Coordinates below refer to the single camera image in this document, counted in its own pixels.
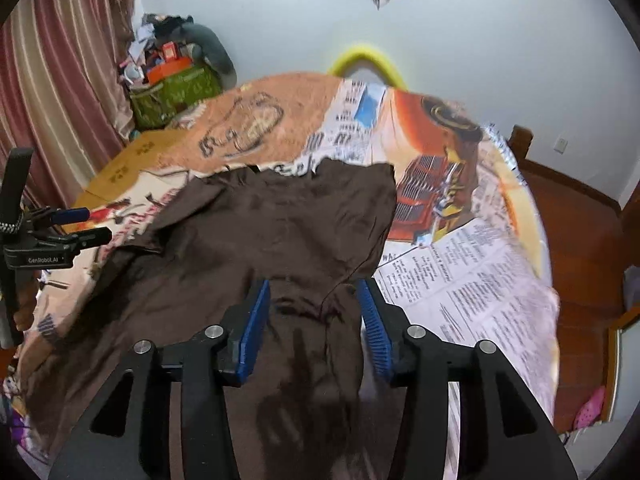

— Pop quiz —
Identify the brown garment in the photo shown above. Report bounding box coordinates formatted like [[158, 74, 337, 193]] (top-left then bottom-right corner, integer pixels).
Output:
[[20, 157, 398, 480]]

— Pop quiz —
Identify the yellow foam tube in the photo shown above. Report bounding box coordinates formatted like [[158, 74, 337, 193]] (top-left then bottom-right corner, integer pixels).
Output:
[[326, 44, 408, 90]]

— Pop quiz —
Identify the printed blanket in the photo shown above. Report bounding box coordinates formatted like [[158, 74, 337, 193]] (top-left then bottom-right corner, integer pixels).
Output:
[[0, 72, 561, 480]]

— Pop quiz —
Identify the flat cardboard sheet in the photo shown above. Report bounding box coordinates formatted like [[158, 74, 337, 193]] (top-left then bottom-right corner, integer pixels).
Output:
[[65, 127, 188, 233]]

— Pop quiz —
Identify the wooden bed post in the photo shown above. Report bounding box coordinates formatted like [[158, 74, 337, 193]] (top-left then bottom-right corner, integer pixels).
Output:
[[507, 125, 533, 161]]

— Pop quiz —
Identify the white framed board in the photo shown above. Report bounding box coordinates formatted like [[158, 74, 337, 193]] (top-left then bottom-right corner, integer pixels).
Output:
[[602, 305, 640, 423]]

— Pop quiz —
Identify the pink striped curtain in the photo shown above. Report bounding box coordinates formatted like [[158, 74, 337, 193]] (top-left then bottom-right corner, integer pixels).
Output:
[[0, 0, 138, 211]]

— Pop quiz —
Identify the grey plush cushion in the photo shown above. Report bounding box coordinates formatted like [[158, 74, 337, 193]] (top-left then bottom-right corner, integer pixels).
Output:
[[185, 22, 237, 86]]

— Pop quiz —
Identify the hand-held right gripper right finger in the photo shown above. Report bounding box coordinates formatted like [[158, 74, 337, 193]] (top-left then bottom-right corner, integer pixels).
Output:
[[355, 277, 581, 480]]

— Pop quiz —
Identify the pink slipper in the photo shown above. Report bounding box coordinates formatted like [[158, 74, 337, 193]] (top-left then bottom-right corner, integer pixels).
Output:
[[572, 385, 606, 428]]

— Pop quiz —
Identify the orange box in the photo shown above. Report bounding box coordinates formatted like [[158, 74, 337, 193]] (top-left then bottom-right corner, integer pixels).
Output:
[[146, 57, 193, 86]]

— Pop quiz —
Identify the green storage bag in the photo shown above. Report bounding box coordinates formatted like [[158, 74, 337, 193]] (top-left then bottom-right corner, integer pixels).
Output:
[[129, 67, 223, 131]]

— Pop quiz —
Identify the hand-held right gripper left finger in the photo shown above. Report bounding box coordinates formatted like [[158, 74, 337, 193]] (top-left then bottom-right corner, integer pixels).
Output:
[[47, 280, 273, 480]]

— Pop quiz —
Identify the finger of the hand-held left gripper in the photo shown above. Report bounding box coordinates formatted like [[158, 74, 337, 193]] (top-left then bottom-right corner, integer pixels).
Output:
[[50, 208, 92, 226], [65, 227, 113, 252]]

